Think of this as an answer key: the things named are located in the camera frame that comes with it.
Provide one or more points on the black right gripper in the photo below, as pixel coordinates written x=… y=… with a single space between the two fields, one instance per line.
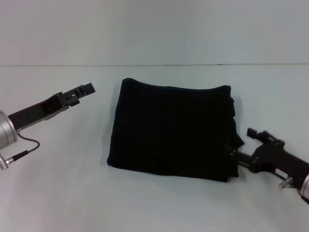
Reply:
x=282 y=162

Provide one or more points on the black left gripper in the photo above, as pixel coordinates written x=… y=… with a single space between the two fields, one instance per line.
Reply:
x=36 y=111

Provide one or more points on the black t-shirt with FREE print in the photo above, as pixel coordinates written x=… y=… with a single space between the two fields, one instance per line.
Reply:
x=173 y=130

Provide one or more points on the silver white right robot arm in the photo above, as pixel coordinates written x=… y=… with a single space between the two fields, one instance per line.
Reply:
x=305 y=188

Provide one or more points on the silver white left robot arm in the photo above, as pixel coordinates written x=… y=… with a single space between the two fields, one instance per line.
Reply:
x=7 y=130

